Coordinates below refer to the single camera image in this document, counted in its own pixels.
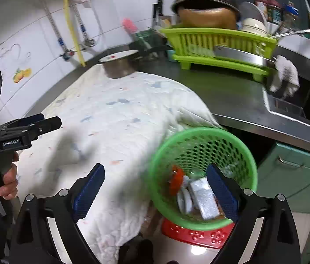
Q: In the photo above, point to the red plastic stool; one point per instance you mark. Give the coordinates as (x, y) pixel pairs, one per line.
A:
(199, 236)

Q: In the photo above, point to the blue capped bottle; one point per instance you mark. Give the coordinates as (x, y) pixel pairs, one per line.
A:
(291, 13)

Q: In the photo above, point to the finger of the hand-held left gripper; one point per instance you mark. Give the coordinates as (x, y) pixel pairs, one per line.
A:
(31, 119)
(47, 125)

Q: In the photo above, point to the fruit wall sticker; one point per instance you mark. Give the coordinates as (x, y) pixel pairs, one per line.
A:
(22, 74)

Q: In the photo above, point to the white dish cloth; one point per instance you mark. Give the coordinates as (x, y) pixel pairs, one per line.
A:
(285, 74)

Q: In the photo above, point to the green perforated plastic basket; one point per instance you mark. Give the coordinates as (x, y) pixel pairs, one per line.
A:
(199, 134)

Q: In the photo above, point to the red capped jar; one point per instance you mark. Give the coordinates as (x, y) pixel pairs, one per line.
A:
(261, 4)

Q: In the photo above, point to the dark green utensil holder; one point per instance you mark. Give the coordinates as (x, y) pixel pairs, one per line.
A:
(146, 38)

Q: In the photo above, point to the pink bottle brush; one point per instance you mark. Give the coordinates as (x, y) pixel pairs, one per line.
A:
(129, 25)

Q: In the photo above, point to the green plastic dish rack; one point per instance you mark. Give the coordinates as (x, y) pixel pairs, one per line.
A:
(199, 40)

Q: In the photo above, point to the brown clay pot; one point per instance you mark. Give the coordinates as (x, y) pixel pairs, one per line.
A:
(207, 18)

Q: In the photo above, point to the orange snack packet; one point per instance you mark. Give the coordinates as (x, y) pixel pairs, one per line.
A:
(176, 180)

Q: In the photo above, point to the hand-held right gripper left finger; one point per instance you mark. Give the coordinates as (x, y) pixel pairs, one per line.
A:
(89, 192)

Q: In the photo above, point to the steel pot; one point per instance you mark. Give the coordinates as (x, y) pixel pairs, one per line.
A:
(119, 70)

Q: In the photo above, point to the white pot lid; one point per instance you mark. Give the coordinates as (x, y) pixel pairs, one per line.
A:
(119, 55)

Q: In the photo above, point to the steel sink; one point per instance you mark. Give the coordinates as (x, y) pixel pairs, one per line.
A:
(309, 99)

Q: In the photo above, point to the white round lid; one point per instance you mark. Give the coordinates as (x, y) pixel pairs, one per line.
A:
(184, 200)

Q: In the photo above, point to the silver foil carton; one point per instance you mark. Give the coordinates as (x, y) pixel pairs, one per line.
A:
(204, 198)

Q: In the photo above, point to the steel cleaver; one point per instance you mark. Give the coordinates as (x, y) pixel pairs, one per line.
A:
(243, 55)

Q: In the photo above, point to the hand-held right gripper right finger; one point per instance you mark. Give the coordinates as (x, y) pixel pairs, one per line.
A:
(223, 195)

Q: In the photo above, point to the white plate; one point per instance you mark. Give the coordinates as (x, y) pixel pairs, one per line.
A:
(249, 9)

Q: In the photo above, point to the white quilted blanket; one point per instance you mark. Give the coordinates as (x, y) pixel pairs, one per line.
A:
(116, 121)

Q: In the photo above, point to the white bowl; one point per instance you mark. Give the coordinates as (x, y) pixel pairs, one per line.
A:
(252, 27)

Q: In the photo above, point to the teal cabinet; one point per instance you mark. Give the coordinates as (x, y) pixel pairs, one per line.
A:
(295, 187)

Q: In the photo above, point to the yellow pipe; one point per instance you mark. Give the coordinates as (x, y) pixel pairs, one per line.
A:
(73, 33)

